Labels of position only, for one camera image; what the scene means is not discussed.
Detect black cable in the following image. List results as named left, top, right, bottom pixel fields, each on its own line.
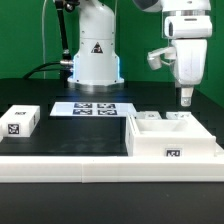
left=22, top=61, right=63, bottom=80

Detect white cabinet top block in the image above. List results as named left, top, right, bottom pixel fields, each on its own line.
left=0, top=105, right=40, bottom=137

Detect white marker sheet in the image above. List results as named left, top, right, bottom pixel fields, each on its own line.
left=50, top=102, right=136, bottom=117

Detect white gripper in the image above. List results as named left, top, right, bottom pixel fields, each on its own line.
left=164, top=15, right=212, bottom=107

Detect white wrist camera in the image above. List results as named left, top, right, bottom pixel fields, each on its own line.
left=147, top=47, right=176, bottom=70

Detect white L-shaped fence rail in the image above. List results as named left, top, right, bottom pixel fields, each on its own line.
left=0, top=147, right=224, bottom=183

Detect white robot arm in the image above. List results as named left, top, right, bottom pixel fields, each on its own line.
left=68, top=0, right=212, bottom=107

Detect white cabinet body box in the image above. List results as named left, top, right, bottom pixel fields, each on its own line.
left=125, top=114, right=216, bottom=157

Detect white hanging cable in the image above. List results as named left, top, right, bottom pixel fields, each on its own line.
left=40, top=0, right=48, bottom=80

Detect white cabinet door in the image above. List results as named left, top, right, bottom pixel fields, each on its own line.
left=136, top=111, right=161, bottom=120
left=166, top=111, right=191, bottom=120

